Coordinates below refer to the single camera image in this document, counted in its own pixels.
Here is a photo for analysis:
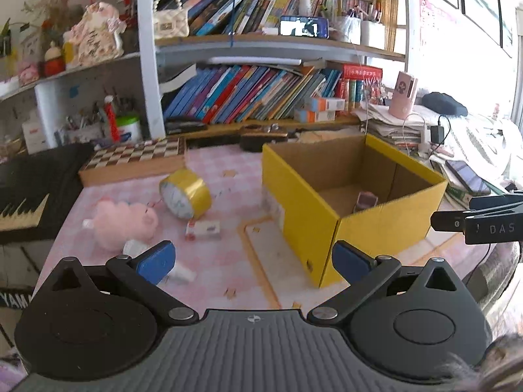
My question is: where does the dark wooden small box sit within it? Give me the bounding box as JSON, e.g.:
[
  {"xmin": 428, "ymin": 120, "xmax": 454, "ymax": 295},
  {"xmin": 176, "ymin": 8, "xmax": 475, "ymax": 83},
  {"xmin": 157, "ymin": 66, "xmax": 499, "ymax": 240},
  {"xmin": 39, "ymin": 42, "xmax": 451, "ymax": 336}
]
[{"xmin": 239, "ymin": 123, "xmax": 289, "ymax": 153}]

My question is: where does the white staples box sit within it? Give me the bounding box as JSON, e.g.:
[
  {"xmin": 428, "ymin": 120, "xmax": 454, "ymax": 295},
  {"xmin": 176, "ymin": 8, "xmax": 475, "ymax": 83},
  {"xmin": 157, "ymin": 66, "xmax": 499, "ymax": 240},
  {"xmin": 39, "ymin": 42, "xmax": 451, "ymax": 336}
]
[{"xmin": 184, "ymin": 220, "xmax": 221, "ymax": 241}]

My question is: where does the yellow tape roll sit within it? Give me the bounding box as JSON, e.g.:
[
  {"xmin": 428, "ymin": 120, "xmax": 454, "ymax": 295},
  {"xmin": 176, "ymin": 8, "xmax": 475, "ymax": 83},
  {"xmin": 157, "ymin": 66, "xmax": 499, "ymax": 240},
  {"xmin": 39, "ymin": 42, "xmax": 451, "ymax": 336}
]
[{"xmin": 159, "ymin": 168, "xmax": 212, "ymax": 221}]

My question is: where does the pink checkered tablecloth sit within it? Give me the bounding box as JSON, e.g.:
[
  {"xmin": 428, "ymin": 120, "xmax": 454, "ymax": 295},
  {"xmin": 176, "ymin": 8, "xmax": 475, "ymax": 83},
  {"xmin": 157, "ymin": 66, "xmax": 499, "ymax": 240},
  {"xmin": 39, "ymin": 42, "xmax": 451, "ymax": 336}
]
[{"xmin": 42, "ymin": 145, "xmax": 496, "ymax": 313}]

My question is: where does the black Yamaha keyboard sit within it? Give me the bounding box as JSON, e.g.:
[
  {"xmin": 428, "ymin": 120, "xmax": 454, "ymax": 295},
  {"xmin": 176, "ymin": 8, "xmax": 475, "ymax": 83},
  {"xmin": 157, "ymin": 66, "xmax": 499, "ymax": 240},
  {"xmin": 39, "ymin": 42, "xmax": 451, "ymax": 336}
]
[{"xmin": 1, "ymin": 143, "xmax": 94, "ymax": 245}]

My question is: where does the green lid white jar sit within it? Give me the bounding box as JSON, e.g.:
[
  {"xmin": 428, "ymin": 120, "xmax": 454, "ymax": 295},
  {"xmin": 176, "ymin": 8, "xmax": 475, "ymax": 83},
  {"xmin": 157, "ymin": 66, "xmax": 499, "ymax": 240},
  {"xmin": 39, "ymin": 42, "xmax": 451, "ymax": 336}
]
[{"xmin": 116, "ymin": 114, "xmax": 143, "ymax": 144}]

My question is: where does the wooden chess board box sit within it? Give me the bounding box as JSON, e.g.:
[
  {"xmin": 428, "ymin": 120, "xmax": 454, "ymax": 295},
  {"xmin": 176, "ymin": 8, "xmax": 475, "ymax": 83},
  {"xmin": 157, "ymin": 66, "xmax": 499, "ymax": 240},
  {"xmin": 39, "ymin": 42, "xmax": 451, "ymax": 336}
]
[{"xmin": 79, "ymin": 138, "xmax": 186, "ymax": 187}]

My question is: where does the black power adapter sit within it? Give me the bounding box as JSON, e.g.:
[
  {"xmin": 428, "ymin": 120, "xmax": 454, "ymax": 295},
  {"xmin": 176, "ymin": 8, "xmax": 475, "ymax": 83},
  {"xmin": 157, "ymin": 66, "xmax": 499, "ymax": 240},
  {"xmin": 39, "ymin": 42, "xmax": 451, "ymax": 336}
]
[{"xmin": 430, "ymin": 125, "xmax": 446, "ymax": 144}]

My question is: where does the white bookshelf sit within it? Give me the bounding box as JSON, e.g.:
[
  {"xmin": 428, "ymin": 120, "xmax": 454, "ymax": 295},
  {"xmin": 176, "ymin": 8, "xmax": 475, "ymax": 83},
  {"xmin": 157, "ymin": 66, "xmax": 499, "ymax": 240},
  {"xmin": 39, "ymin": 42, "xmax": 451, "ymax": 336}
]
[{"xmin": 1, "ymin": 0, "xmax": 408, "ymax": 149}]

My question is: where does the pink plush pig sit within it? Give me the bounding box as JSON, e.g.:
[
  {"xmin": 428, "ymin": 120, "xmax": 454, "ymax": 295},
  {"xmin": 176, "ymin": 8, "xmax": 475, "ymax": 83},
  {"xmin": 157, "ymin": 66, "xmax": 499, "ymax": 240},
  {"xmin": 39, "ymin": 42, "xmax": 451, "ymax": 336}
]
[{"xmin": 82, "ymin": 199, "xmax": 160, "ymax": 251}]

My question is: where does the yellow cardboard box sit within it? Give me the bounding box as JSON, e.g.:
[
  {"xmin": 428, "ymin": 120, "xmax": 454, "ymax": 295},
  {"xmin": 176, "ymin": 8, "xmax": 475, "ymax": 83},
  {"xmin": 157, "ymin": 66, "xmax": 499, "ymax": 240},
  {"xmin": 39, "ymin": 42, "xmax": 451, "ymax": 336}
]
[{"xmin": 261, "ymin": 135, "xmax": 447, "ymax": 287}]

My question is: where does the white quilted handbag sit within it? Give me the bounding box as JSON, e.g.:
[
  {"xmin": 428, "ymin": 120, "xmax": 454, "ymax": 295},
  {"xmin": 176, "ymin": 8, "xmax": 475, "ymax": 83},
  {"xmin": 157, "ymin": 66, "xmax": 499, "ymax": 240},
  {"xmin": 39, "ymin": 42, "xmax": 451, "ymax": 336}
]
[{"xmin": 152, "ymin": 0, "xmax": 190, "ymax": 40}]

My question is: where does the smartphone on books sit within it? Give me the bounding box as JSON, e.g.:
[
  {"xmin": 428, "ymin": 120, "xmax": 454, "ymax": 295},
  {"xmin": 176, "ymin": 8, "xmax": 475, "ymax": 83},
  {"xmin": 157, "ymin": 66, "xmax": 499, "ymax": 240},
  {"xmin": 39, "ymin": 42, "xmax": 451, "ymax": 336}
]
[{"xmin": 445, "ymin": 160, "xmax": 491, "ymax": 196}]

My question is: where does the white spray bottle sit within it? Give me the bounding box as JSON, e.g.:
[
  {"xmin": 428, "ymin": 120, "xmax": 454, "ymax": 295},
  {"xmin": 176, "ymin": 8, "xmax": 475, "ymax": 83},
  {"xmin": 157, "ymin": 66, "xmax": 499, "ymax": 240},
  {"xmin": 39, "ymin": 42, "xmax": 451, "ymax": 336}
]
[{"xmin": 123, "ymin": 240, "xmax": 197, "ymax": 285}]

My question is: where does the red tassel ornament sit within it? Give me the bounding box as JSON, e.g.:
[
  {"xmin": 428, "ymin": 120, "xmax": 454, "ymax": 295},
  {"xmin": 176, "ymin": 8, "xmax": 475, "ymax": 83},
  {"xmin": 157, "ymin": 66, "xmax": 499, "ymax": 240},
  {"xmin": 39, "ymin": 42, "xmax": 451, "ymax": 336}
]
[{"xmin": 104, "ymin": 95, "xmax": 121, "ymax": 142}]

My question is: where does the smartphone on shelf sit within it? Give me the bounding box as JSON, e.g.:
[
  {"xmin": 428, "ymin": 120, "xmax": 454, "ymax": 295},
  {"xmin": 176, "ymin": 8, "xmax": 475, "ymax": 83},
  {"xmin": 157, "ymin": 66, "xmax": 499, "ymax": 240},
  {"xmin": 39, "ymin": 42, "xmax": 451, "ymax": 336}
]
[{"xmin": 278, "ymin": 16, "xmax": 329, "ymax": 39}]

